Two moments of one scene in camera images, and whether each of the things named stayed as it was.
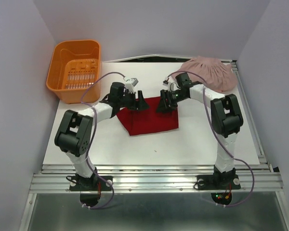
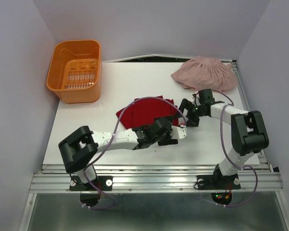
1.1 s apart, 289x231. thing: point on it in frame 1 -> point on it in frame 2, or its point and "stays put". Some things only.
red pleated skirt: x=140 y=121 stays put
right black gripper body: x=175 y=96 -> x=197 y=111
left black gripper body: x=128 y=100 -> x=165 y=139
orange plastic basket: x=75 y=65 stays put
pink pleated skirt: x=204 y=70 stays put
